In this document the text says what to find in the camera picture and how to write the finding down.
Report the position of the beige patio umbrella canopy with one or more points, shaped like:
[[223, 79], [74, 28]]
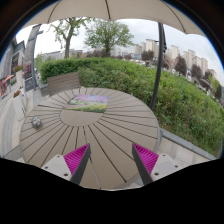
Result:
[[154, 10]]

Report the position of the green hedge bush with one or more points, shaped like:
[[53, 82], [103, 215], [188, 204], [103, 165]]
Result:
[[181, 107]]

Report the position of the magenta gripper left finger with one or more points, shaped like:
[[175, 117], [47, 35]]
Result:
[[70, 167]]

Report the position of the round wooden slat table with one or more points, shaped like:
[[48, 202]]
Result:
[[127, 120]]

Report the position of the left bare-trunk tree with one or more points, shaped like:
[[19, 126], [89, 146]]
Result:
[[66, 28]]

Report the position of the round green tree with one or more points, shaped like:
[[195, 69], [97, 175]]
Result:
[[107, 35]]

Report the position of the dark umbrella pole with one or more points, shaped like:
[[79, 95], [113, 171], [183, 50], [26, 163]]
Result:
[[162, 49]]

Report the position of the floral landscape mouse pad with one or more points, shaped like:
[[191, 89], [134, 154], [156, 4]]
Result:
[[88, 103]]

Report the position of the grey signboard pillar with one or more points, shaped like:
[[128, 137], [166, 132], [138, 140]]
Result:
[[29, 75]]

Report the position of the small grey computer mouse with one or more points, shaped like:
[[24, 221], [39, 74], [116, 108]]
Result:
[[36, 122]]

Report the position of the wooden slat bench chair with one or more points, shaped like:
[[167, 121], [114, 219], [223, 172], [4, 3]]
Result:
[[59, 83]]

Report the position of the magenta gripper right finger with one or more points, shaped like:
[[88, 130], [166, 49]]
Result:
[[152, 166]]

